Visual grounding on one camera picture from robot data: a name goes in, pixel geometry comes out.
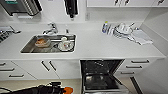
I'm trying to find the small orange plastic bowl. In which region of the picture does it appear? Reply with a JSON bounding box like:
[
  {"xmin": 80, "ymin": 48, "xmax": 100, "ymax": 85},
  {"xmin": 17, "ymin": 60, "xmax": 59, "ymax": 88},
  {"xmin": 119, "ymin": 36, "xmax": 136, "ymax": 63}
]
[{"xmin": 61, "ymin": 86, "xmax": 74, "ymax": 94}]

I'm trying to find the stainless steel dishwasher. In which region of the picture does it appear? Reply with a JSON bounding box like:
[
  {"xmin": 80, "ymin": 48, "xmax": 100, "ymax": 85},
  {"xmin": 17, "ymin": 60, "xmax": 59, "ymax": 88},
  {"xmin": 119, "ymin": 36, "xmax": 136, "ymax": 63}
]
[{"xmin": 78, "ymin": 58, "xmax": 135, "ymax": 94}]

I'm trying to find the white sink base cabinet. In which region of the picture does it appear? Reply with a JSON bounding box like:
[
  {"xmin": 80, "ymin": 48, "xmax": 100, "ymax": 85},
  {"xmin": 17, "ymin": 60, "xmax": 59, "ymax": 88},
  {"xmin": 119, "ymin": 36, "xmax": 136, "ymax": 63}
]
[{"xmin": 9, "ymin": 59, "xmax": 82, "ymax": 81}]

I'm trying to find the white drawer cabinet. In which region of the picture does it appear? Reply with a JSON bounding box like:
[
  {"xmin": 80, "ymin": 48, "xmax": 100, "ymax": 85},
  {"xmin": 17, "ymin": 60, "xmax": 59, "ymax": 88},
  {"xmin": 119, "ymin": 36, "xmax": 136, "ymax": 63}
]
[
  {"xmin": 114, "ymin": 56, "xmax": 160, "ymax": 80},
  {"xmin": 0, "ymin": 60, "xmax": 38, "ymax": 83}
]

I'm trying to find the white bottle in sink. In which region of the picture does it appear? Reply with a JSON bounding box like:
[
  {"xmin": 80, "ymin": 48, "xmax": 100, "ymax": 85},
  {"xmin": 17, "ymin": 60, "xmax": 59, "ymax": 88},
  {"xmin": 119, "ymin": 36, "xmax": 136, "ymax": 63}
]
[{"xmin": 57, "ymin": 36, "xmax": 75, "ymax": 52}]

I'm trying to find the stainless steel sink basin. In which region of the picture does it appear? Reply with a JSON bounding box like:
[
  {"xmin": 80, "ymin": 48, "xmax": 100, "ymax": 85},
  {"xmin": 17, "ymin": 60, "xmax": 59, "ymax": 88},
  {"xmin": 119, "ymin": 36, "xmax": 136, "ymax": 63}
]
[{"xmin": 19, "ymin": 33, "xmax": 77, "ymax": 55}]

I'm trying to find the small sink sprayer nozzle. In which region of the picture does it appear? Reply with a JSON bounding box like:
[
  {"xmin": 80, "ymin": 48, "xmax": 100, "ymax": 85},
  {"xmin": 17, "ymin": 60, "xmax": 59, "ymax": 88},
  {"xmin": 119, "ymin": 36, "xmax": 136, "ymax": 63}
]
[{"xmin": 64, "ymin": 26, "xmax": 70, "ymax": 35}]

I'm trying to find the chrome sink faucet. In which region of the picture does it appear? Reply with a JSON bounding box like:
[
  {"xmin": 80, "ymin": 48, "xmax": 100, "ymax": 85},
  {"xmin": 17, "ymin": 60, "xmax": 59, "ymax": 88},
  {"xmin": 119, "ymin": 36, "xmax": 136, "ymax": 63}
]
[{"xmin": 42, "ymin": 22, "xmax": 59, "ymax": 35}]

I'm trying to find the dark metal utensil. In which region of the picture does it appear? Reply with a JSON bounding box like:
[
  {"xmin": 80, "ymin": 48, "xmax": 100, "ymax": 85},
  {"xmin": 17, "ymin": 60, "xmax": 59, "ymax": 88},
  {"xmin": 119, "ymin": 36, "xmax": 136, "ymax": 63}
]
[{"xmin": 7, "ymin": 27, "xmax": 22, "ymax": 35}]

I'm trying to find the blue dish soap bottle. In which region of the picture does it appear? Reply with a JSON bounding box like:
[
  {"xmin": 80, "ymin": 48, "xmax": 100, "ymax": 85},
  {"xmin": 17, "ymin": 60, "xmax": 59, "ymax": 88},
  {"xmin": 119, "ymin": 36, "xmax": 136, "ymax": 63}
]
[{"xmin": 101, "ymin": 20, "xmax": 110, "ymax": 35}]

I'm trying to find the small clear jar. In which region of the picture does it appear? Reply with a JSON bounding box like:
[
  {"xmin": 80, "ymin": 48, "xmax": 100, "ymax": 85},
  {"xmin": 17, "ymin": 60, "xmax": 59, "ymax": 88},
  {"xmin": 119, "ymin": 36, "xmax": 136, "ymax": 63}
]
[{"xmin": 107, "ymin": 24, "xmax": 115, "ymax": 36}]

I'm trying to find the black soap dispenser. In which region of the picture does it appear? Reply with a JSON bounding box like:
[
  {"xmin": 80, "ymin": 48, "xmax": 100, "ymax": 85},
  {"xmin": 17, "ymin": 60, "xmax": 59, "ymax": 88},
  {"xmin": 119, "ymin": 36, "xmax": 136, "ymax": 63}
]
[{"xmin": 63, "ymin": 0, "xmax": 80, "ymax": 20}]

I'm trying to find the steel paper towel dispenser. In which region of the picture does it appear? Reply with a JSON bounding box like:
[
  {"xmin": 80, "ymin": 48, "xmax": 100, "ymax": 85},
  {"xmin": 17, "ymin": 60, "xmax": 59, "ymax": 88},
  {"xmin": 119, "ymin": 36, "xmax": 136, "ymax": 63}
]
[{"xmin": 0, "ymin": 0, "xmax": 44, "ymax": 18}]

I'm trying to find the white wall outlet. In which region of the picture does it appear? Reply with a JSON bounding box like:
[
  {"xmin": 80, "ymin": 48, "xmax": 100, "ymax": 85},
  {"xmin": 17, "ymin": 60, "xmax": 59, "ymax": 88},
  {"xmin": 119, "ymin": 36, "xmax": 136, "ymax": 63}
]
[{"xmin": 84, "ymin": 12, "xmax": 91, "ymax": 21}]

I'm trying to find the white wall cabinet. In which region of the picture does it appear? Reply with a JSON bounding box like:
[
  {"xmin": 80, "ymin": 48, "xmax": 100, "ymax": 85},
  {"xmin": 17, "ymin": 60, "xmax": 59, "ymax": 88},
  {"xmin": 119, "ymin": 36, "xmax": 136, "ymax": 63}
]
[{"xmin": 86, "ymin": 0, "xmax": 168, "ymax": 9}]

